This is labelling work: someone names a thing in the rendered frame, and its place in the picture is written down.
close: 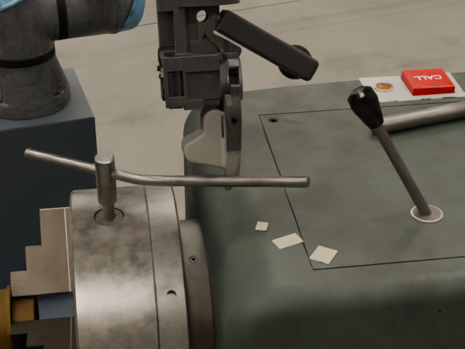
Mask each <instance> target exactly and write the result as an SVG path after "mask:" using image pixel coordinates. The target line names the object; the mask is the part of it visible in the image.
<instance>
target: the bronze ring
mask: <svg viewBox="0 0 465 349"><path fill-rule="evenodd" d="M31 320H39V307H38V302H37V297H36V296H22V297H13V296H12V292H11V285H8V286H7V287H6V289H0V349H12V346H11V340H10V329H11V323H12V322H16V321H31Z"/></svg>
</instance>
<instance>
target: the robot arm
mask: <svg viewBox="0 0 465 349"><path fill-rule="evenodd" d="M236 3H240V0H156V10H157V21H158V43H159V48H158V62H159V65H157V71H160V74H159V75H158V77H159V79H160V80H161V99H162V100H163V101H165V107H166V109H167V108H169V109H182V107H183V109H184V110H193V109H201V112H200V126H199V128H198V129H197V130H196V131H194V132H192V133H191V134H188V135H187V136H185V137H184V138H183V139H182V141H181V149H182V151H183V153H184V155H185V157H186V159H187V160H188V161H190V162H192V163H198V164H203V165H210V166H214V167H218V168H222V170H223V176H239V169H240V161H241V100H242V97H243V78H242V69H241V60H240V57H239V56H240V54H241V48H240V47H239V46H238V45H236V44H234V43H232V42H230V41H228V40H227V39H224V38H222V37H220V36H218V35H216V34H214V33H213V32H214V30H215V31H217V32H218V33H220V34H222V35H223V36H225V37H227V38H228V39H231V40H232V41H234V42H236V43H238V44H239V45H241V46H243V47H244V48H247V49H248V50H250V51H252V52H254V53H255V54H257V55H259V56H260V57H262V58H264V59H265V60H268V61H269V62H271V63H273V64H274V65H276V66H278V69H279V70H280V72H281V73H282V75H284V76H285V77H287V78H289V79H292V80H299V79H302V80H305V81H310V80H311V79H312V77H313V75H314V74H315V72H316V70H317V68H318V67H319V63H318V61H317V60H316V59H314V58H312V56H311V54H310V52H309V51H308V50H307V49H306V48H305V47H303V46H301V45H297V44H294V45H290V44H287V43H286V42H284V41H282V40H281V39H279V38H277V37H276V36H274V35H272V34H270V33H268V32H267V31H265V30H263V29H262V28H260V27H259V26H256V25H255V24H253V23H251V22H249V21H248V20H246V19H244V18H243V17H240V16H239V15H237V14H235V13H234V12H232V11H230V10H222V11H221V12H219V6H222V5H230V4H236ZM144 9H145V0H0V118H2V119H7V120H28V119H34V118H41V117H44V116H47V115H50V114H53V113H55V112H57V111H59V110H60V109H62V108H63V107H65V106H66V105H67V104H68V102H69V100H70V97H71V95H70V87H69V82H68V80H67V78H66V76H65V74H64V71H63V69H62V67H61V65H60V62H59V60H58V58H57V56H56V52H55V41H57V40H63V39H73V38H78V37H88V36H93V35H103V34H108V33H109V34H116V33H119V32H121V31H125V30H131V29H133V28H135V27H137V25H139V23H140V21H141V19H142V17H143V13H144ZM201 10H204V11H205V13H206V17H205V19H204V20H202V21H198V19H197V13H198V12H199V11H201Z"/></svg>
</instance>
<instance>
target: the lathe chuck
mask: <svg viewBox="0 0 465 349"><path fill-rule="evenodd" d="M116 190H117V202H116V203H115V204H114V209H116V210H118V211H120V212H121V213H122V214H123V219H122V221H121V222H119V223H118V224H116V225H113V226H103V225H100V224H98V223H97V222H96V221H95V215H96V214H97V213H98V212H99V211H101V210H102V205H101V204H100V203H99V202H98V193H97V188H96V189H87V190H73V191H72V192H71V195H70V239H71V269H72V283H73V305H74V316H75V335H76V344H77V349H160V348H159V337H158V319H157V310H156V293H155V284H154V269H153V261H152V247H151V240H150V232H149V220H148V213H147V202H146V197H145V189H144V187H143V186H123V187H116Z"/></svg>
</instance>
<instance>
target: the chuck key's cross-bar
mask: <svg viewBox="0 0 465 349"><path fill-rule="evenodd" d="M24 156H25V158H27V159H32V160H35V161H41V162H44V163H49V164H52V165H57V166H61V167H64V168H69V169H72V170H78V171H81V172H86V173H89V174H93V175H95V164H94V163H89V162H86V161H81V160H77V159H72V158H68V157H65V156H60V155H56V154H51V153H47V152H42V151H39V150H34V149H30V148H27V149H26V150H25V152H24ZM111 178H112V179H115V180H118V181H123V182H127V183H130V184H136V185H139V186H203V187H275V188H308V187H309V185H310V178H309V177H308V176H212V175H142V174H136V173H132V172H127V171H124V170H119V169H114V170H113V172H112V173H111Z"/></svg>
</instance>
